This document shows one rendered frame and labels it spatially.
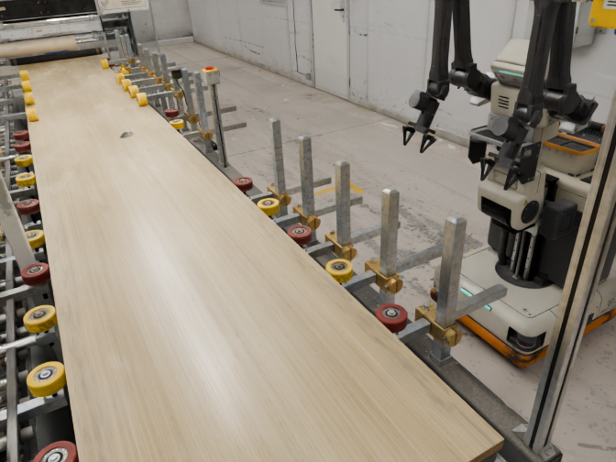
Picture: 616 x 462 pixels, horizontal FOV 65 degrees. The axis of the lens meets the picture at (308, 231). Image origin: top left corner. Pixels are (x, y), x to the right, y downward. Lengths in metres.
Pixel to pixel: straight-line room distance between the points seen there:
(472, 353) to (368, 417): 1.53
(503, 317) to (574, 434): 0.52
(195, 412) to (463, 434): 0.53
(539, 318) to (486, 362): 0.34
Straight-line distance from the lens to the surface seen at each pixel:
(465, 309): 1.45
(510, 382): 2.44
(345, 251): 1.66
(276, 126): 1.96
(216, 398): 1.11
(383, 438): 1.02
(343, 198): 1.59
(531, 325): 2.33
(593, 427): 2.39
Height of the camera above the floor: 1.72
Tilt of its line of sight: 30 degrees down
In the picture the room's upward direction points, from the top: 4 degrees counter-clockwise
